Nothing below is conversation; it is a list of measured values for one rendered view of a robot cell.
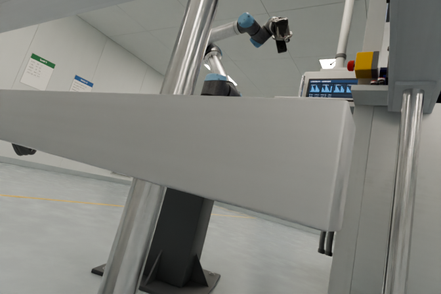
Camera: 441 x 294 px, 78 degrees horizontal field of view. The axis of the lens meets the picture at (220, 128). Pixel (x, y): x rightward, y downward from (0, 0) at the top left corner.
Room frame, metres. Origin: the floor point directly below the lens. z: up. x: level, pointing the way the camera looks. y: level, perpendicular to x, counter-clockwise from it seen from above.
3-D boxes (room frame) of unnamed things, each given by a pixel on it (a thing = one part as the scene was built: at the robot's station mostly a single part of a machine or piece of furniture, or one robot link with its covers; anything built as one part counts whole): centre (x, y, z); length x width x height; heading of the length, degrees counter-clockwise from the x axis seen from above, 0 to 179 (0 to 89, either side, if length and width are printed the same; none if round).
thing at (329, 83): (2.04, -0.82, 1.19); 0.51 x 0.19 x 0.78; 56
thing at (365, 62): (0.89, -0.46, 0.99); 0.08 x 0.07 x 0.07; 56
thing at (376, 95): (0.86, -0.49, 0.87); 0.14 x 0.13 x 0.02; 56
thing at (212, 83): (1.39, 0.08, 0.96); 0.13 x 0.12 x 0.14; 138
